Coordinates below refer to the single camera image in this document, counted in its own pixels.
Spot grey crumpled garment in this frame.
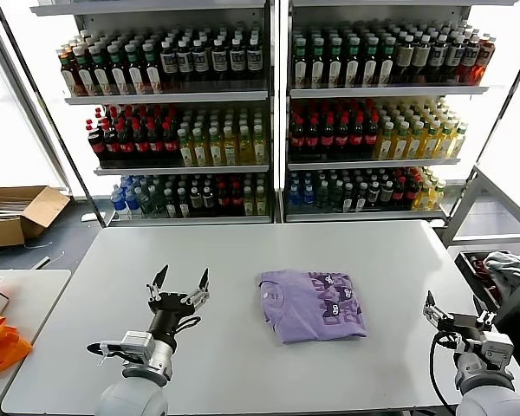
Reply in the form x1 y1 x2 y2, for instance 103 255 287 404
481 250 520 299

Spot dark bottle beige label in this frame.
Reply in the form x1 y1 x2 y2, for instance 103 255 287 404
414 34 432 82
397 34 416 83

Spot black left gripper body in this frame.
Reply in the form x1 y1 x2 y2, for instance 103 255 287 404
149 295 200 343

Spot grey metal frame cart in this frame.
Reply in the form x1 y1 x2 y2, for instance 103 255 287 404
439 163 520 326

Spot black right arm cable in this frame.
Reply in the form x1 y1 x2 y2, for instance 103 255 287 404
429 331 460 406

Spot purple printed T-shirt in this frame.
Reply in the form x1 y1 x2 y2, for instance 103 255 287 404
257 269 368 347

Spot grey metal shelf unit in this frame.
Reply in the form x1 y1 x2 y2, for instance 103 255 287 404
29 0 282 226
280 0 491 224

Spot white foam strips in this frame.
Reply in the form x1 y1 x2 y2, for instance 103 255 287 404
0 196 28 219

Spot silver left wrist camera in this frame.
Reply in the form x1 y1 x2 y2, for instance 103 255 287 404
120 331 157 361

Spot open cardboard box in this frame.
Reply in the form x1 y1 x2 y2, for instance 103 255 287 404
0 184 71 247

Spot green soda bottle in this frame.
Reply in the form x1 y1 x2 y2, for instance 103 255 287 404
328 179 343 211
315 179 330 211
139 184 153 215

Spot dark tea bottle green cap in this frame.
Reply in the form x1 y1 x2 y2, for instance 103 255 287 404
74 43 94 95
143 40 163 94
89 42 111 94
379 35 396 85
309 36 327 87
361 35 379 86
293 36 309 87
327 36 344 87
125 40 146 94
107 41 127 94
344 36 361 86

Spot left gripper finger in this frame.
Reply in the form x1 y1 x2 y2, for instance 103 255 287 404
146 264 170 305
185 267 211 309

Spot red tea bottle white cap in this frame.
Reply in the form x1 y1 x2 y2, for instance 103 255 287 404
477 36 497 83
59 47 77 96

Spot orange fabric bag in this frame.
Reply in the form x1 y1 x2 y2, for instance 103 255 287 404
0 309 34 376

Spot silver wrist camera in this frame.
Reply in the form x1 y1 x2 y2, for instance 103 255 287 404
120 331 157 361
478 332 515 369

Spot black storage bin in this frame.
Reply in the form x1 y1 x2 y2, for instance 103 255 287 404
453 249 520 323

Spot yellow juice bottle green label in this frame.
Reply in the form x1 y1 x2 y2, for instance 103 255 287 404
237 124 254 165
193 127 210 166
422 120 439 159
451 123 468 159
222 125 238 165
376 121 395 159
208 127 224 166
407 120 425 159
437 120 455 159
178 127 196 166
252 124 269 164
393 120 409 159

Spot dark bottle blue white label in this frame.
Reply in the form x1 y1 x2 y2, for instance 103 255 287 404
177 38 194 82
462 35 481 83
447 34 465 82
246 36 263 81
229 36 246 81
211 37 228 82
160 39 179 82
192 38 211 82
431 34 449 82

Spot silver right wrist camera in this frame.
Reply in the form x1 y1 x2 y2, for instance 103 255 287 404
478 332 515 369

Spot dark red garment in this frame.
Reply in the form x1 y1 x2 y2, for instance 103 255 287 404
468 254 503 303

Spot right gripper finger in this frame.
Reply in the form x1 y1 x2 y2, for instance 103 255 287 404
422 290 454 325
474 296 497 325

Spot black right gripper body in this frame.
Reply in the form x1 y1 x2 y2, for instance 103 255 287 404
436 314 495 343

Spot dark slanted metal post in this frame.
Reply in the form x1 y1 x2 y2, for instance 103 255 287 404
0 0 107 226

